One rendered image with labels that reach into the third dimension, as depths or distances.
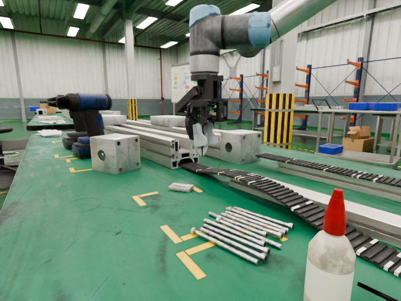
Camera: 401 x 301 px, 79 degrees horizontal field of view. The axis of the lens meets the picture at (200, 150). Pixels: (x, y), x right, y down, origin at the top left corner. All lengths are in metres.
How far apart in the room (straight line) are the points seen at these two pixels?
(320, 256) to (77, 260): 0.27
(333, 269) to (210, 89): 0.46
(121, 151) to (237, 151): 0.34
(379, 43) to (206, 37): 8.38
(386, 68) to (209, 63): 8.17
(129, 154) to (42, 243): 0.36
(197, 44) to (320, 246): 0.50
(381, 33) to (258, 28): 8.35
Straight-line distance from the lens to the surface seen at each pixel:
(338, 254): 0.24
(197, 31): 0.63
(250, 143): 0.78
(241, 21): 0.62
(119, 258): 0.34
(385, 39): 8.84
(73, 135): 1.11
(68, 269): 0.35
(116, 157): 0.67
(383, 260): 0.39
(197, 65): 0.62
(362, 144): 5.70
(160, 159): 0.75
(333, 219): 0.24
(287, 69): 4.13
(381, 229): 0.44
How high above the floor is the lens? 0.97
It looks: 11 degrees down
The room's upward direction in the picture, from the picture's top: straight up
